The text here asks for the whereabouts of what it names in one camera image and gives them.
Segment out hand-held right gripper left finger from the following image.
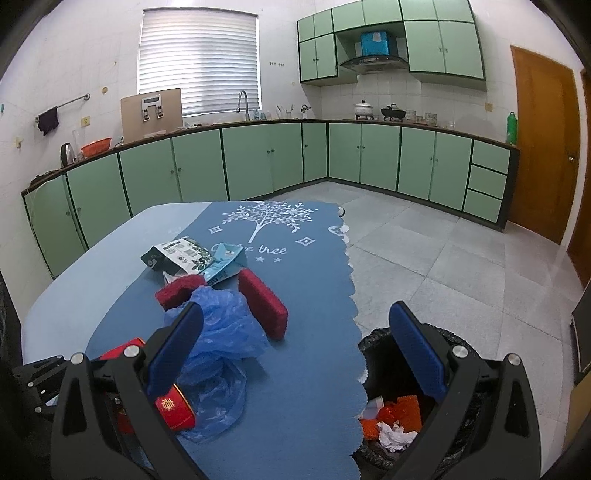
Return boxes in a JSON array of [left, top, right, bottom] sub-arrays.
[[51, 302, 205, 480]]

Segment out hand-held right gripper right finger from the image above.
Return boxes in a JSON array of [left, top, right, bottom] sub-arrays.
[[388, 301, 542, 480]]

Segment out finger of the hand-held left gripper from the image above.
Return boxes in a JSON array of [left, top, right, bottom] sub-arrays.
[[11, 354, 65, 416]]

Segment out black lined trash bin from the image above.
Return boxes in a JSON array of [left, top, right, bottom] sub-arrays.
[[351, 327, 490, 474]]

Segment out red paper cup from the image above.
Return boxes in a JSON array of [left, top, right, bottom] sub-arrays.
[[99, 338, 198, 431]]

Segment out orange foam fruit net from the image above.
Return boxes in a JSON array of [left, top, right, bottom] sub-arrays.
[[359, 394, 423, 439]]

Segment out blue plastic bag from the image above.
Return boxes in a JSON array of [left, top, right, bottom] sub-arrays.
[[163, 286, 274, 445]]

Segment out dark red scouring pad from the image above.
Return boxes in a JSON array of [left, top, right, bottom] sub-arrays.
[[154, 274, 207, 310], [238, 269, 290, 342]]

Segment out white tissue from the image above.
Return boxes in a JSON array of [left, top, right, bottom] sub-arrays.
[[376, 420, 419, 453]]

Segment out green and black snack packet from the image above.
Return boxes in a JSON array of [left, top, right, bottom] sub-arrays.
[[140, 239, 217, 278]]

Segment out light blue packet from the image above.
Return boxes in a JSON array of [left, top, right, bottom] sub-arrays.
[[202, 242, 249, 285]]

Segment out light blue tablecloth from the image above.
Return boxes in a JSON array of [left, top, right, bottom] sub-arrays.
[[21, 202, 213, 365]]

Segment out blue tree print table runner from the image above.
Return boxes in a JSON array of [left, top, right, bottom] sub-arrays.
[[85, 200, 370, 480]]

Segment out flat cardboard box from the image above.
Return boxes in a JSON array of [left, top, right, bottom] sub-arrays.
[[564, 371, 591, 444]]

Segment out black glass door cabinet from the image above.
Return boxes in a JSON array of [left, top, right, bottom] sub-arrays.
[[571, 281, 591, 374]]

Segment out green base cabinets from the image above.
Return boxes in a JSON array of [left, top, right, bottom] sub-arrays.
[[21, 119, 522, 280]]

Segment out orange plastic basin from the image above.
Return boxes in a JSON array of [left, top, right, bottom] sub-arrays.
[[80, 137, 113, 159]]

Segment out wooden door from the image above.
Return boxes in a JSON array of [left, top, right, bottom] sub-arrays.
[[567, 67, 591, 275], [510, 45, 581, 245]]

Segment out brown cardboard appliance box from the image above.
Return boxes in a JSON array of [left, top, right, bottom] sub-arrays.
[[121, 88, 183, 144]]

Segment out dark towel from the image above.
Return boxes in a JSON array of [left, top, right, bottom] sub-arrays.
[[37, 107, 60, 136]]

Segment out white window blind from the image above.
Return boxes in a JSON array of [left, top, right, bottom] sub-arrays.
[[137, 8, 260, 118]]

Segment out range hood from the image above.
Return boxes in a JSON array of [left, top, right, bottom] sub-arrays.
[[339, 31, 409, 73]]

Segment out blue box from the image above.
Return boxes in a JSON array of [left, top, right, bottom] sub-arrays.
[[360, 31, 389, 55]]

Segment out metal towel rail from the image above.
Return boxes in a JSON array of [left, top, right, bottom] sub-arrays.
[[34, 93, 90, 121]]

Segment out green wall cabinets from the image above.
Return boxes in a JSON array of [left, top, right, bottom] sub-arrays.
[[296, 0, 488, 92]]

